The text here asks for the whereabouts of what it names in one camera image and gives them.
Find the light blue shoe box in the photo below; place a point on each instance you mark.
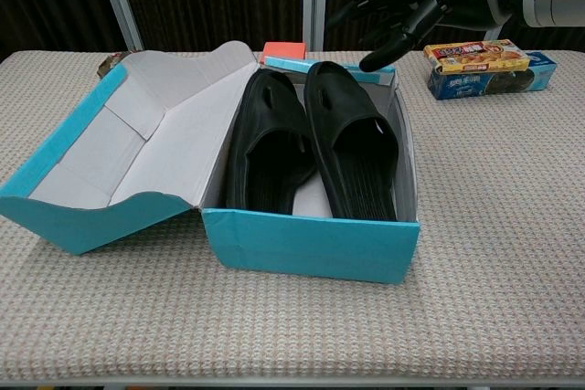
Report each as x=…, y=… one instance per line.
x=320, y=248

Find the black rubber slipper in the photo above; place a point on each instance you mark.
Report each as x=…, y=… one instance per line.
x=265, y=143
x=352, y=148

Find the brown snack wrapper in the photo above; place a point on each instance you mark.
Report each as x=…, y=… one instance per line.
x=109, y=61

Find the beige waffle tablecloth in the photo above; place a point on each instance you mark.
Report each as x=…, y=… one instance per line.
x=292, y=326

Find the blue snack package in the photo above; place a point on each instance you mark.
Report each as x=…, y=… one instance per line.
x=539, y=70

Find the yellow curry box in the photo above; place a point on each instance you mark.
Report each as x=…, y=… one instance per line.
x=475, y=55

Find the orange block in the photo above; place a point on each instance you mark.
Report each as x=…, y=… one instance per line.
x=283, y=50

